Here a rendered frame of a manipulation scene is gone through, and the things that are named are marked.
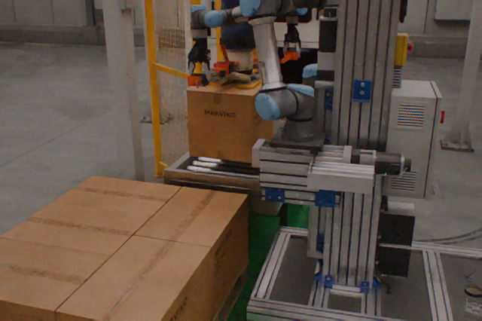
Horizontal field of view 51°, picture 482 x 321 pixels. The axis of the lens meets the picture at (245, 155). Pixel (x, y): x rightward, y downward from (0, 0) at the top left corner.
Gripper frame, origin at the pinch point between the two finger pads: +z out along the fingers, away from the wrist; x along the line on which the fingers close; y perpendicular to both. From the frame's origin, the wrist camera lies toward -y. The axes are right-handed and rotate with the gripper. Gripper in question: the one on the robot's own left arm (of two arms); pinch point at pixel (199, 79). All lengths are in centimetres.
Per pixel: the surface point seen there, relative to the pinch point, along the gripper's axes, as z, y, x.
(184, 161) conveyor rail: 63, 42, 31
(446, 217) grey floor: 122, 138, -135
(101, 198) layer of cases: 67, -15, 55
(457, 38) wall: 85, 920, -174
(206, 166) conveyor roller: 68, 52, 20
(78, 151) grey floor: 122, 174, 215
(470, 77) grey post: 50, 310, -153
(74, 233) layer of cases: 67, -53, 44
